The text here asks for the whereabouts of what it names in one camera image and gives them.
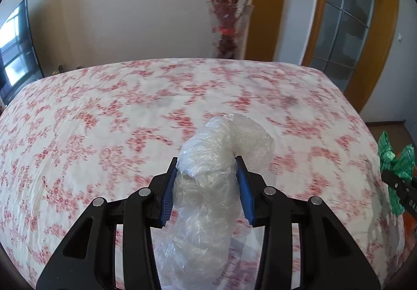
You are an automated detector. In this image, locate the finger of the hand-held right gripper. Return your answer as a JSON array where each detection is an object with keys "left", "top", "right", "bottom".
[{"left": 381, "top": 170, "right": 406, "bottom": 196}]

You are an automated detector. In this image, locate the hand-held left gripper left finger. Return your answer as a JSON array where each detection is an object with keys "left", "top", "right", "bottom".
[{"left": 36, "top": 156, "right": 179, "bottom": 290}]

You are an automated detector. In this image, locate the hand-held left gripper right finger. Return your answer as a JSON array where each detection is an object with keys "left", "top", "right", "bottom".
[{"left": 235, "top": 155, "right": 382, "bottom": 290}]

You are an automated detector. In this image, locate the green plastic bag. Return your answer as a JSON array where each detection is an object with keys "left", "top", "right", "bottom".
[{"left": 377, "top": 131, "right": 417, "bottom": 216}]

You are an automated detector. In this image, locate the clear plastic bag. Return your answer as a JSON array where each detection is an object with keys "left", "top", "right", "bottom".
[{"left": 153, "top": 113, "right": 276, "bottom": 290}]

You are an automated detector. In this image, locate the floral bed sheet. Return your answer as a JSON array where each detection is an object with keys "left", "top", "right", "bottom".
[{"left": 0, "top": 59, "right": 408, "bottom": 290}]

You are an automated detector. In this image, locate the glass vase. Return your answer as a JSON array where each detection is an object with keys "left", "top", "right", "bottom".
[{"left": 208, "top": 2, "right": 255, "bottom": 59}]

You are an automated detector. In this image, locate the frosted glass door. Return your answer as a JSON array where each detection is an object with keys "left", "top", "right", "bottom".
[{"left": 303, "top": 0, "right": 375, "bottom": 82}]

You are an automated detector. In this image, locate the black television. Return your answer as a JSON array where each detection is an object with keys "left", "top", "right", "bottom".
[{"left": 0, "top": 0, "right": 44, "bottom": 103}]

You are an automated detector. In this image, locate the wooden door frame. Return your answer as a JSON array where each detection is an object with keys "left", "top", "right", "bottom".
[{"left": 244, "top": 0, "right": 400, "bottom": 113}]

